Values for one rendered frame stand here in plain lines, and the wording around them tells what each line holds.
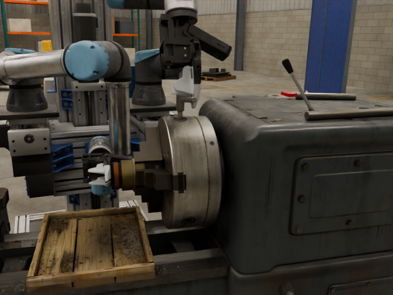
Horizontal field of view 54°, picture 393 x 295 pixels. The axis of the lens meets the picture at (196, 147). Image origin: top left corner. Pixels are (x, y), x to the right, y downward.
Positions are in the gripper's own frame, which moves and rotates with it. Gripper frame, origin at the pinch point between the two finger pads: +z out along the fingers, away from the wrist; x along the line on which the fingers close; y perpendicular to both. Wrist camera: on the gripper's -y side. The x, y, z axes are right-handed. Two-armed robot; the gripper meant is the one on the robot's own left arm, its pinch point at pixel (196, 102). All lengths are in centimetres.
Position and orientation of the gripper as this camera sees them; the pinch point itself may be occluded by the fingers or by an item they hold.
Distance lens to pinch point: 88.5
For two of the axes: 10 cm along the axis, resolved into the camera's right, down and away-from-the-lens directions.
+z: 0.7, 10.0, -0.6
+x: 2.4, -0.7, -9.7
